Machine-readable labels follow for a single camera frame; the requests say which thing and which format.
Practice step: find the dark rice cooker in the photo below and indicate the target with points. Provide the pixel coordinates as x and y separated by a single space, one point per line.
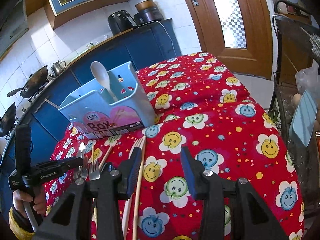
147 12

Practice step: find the wooden chopstick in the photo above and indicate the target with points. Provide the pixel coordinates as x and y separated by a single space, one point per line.
92 154
104 158
126 212
137 194

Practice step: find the silver fork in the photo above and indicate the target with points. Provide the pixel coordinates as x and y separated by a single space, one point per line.
83 173
94 172

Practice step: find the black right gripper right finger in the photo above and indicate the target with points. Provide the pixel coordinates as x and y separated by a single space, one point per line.
193 174

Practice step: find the light blue chopsticks box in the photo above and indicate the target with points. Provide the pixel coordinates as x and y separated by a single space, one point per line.
95 114

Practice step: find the steel kettle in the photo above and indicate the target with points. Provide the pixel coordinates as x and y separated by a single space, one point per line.
57 69

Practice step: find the brown wooden door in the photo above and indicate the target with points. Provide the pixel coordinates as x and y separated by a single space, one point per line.
237 32

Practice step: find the black air fryer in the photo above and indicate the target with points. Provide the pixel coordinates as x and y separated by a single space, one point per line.
121 21

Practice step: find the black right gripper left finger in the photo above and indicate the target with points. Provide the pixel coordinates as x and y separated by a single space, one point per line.
129 170

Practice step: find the white plastic spoon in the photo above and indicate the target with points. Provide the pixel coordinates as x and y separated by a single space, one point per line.
101 75

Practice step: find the silver spoon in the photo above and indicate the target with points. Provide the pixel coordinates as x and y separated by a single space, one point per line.
80 152

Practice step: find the black wok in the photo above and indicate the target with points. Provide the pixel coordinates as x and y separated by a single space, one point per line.
34 83
8 120

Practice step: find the person's left hand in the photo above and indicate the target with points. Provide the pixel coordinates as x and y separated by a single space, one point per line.
19 197

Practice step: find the red smiley flower tablecloth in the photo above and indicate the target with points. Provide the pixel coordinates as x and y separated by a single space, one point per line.
200 104

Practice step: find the black metal rack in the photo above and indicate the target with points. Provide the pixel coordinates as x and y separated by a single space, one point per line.
295 100

